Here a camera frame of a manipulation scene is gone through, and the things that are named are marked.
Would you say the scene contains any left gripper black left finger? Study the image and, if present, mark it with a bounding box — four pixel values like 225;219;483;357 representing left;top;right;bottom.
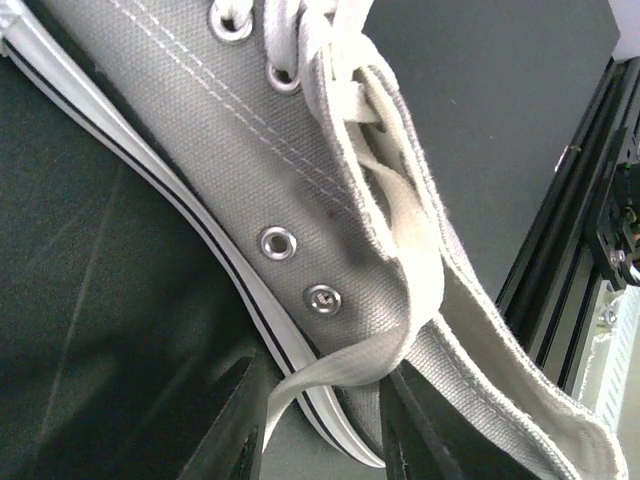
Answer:
171;347;265;479

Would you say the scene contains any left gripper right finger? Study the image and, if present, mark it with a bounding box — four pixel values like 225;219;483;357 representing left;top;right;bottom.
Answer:
380;361;472;479

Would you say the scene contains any grey sneaker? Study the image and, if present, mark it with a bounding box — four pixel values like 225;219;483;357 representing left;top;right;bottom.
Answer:
1;1;628;479

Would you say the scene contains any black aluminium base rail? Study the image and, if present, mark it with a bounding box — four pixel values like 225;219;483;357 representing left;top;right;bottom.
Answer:
497;58;639;393

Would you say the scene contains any white slotted cable duct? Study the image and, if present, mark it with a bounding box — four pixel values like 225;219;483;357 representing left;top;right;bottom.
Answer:
577;286;639;432

